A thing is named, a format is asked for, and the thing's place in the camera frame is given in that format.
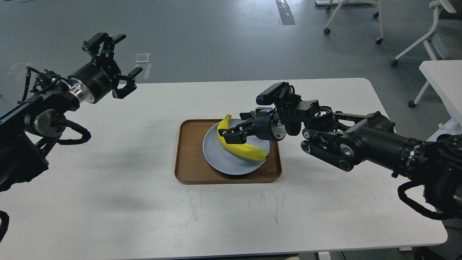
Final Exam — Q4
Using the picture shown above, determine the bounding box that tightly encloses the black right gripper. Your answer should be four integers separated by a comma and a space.
218, 109, 287, 144

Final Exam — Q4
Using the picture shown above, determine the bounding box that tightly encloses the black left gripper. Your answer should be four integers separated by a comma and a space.
68, 32, 143, 104

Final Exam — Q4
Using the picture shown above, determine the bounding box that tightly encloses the yellow banana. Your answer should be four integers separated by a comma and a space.
217, 114, 269, 161

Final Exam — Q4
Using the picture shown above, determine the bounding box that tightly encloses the light blue plate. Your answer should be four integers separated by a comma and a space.
202, 123, 265, 176

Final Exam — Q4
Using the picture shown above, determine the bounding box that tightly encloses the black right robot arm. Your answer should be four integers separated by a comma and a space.
218, 99, 462, 220

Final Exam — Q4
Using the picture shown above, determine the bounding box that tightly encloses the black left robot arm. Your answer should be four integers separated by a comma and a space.
0, 33, 142, 191

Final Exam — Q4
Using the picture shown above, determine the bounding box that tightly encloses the brown wooden tray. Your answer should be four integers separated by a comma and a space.
174, 119, 282, 185

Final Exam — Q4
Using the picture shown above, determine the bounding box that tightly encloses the grey floor tape strip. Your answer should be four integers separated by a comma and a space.
275, 0, 296, 25

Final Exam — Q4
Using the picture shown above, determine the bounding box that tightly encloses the white chair base with casters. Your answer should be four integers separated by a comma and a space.
315, 0, 385, 46

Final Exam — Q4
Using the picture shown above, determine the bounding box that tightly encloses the white side table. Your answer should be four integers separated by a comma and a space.
419, 60, 462, 141

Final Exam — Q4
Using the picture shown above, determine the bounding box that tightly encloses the white office chair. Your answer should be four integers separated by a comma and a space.
392, 0, 462, 109

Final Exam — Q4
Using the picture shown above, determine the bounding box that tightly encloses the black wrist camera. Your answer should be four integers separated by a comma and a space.
256, 81, 290, 105

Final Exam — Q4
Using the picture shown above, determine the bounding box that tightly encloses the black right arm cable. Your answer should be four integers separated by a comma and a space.
397, 180, 452, 221

